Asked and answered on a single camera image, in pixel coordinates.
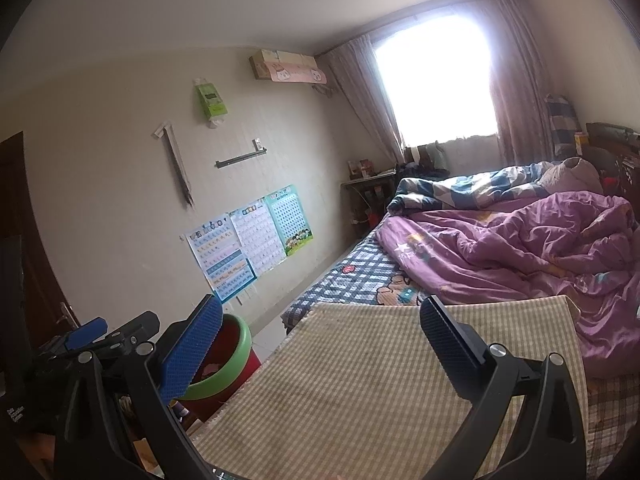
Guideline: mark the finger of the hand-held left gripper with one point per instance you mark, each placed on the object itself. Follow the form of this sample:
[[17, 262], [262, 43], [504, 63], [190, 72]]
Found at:
[[87, 332], [135, 327]]

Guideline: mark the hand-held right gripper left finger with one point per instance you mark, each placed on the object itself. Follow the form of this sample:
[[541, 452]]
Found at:
[[192, 350]]

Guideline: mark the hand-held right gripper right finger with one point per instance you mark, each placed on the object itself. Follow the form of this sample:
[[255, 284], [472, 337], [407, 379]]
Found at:
[[447, 345]]

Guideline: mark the red bin green rim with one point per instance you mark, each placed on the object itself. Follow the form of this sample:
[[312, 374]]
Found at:
[[227, 340]]

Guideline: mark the purple quilt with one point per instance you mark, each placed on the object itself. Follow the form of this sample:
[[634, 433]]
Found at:
[[500, 250]]

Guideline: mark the plaid blue bed sheet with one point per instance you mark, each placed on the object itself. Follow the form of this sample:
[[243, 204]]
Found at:
[[340, 280]]

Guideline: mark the blue patchwork quilt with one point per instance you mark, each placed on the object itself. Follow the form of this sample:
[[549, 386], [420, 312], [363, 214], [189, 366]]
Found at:
[[450, 190]]

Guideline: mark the hanging grey strip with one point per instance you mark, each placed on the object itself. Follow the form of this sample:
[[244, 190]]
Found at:
[[177, 170]]

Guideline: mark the dark clothes pile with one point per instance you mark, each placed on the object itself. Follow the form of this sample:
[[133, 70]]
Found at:
[[425, 162]]

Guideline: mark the brown plaid sheet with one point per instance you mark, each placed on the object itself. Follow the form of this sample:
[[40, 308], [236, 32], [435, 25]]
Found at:
[[615, 425]]

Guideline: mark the beige pillow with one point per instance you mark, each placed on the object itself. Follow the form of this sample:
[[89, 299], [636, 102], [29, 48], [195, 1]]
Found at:
[[570, 175]]

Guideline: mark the green tissue pack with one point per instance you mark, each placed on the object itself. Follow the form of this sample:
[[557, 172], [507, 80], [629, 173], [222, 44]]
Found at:
[[211, 100]]

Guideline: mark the yellow box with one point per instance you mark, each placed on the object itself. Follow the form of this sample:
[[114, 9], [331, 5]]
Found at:
[[581, 143]]

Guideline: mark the plaid fabric bag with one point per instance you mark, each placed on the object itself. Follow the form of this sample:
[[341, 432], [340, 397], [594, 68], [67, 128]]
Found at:
[[562, 125]]

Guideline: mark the dark wooden headboard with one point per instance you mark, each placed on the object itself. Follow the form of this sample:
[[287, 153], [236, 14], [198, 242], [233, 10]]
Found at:
[[617, 155]]

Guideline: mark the pink curtain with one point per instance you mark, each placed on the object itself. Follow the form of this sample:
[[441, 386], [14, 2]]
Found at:
[[360, 95], [522, 85]]

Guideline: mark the bright window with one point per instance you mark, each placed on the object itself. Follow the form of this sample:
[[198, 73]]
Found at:
[[435, 75]]

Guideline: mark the air conditioner pink cover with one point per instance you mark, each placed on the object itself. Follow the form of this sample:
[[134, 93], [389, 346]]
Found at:
[[295, 74]]

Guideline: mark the blue wall poster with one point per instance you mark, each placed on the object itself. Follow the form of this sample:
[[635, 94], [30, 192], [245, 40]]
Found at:
[[220, 260]]

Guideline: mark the white wall poster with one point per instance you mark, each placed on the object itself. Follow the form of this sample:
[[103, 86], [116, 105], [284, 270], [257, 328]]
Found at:
[[257, 235]]

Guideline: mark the green wall poster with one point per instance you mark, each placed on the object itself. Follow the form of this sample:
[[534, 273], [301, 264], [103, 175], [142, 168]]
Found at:
[[290, 220]]

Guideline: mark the metal wall rail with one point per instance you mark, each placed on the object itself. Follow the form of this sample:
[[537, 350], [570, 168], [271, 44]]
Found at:
[[240, 156]]

